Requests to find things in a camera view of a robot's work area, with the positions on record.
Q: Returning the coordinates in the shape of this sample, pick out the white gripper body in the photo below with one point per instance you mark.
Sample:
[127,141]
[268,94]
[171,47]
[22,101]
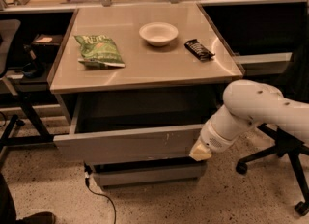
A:
[212,139]

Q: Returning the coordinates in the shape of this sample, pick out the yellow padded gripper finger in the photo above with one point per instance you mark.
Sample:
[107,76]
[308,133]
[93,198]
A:
[200,151]

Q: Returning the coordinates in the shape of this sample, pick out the grey top drawer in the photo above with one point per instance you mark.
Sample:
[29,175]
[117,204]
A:
[92,141]

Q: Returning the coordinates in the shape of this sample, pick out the grey drawer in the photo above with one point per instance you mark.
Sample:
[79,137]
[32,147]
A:
[154,174]
[92,141]

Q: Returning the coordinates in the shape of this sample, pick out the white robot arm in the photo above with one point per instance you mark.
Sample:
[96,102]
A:
[247,104]

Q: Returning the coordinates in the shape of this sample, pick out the grey bottom drawer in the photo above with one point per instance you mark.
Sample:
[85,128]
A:
[154,174]

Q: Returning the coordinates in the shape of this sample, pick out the grey drawer cabinet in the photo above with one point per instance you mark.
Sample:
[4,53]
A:
[157,86]

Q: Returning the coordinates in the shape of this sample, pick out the black snack bar wrapper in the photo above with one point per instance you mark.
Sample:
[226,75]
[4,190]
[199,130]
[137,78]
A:
[198,50]

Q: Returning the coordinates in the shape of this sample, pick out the white bowl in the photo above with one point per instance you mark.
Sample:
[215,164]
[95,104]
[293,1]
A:
[158,33]

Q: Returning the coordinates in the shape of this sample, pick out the green chip bag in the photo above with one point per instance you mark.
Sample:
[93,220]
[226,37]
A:
[98,51]

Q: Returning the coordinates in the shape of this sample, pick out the black box under bench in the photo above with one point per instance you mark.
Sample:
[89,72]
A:
[46,46]

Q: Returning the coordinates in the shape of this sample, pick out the grey office chair left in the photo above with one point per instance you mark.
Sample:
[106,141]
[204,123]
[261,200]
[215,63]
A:
[8,29]

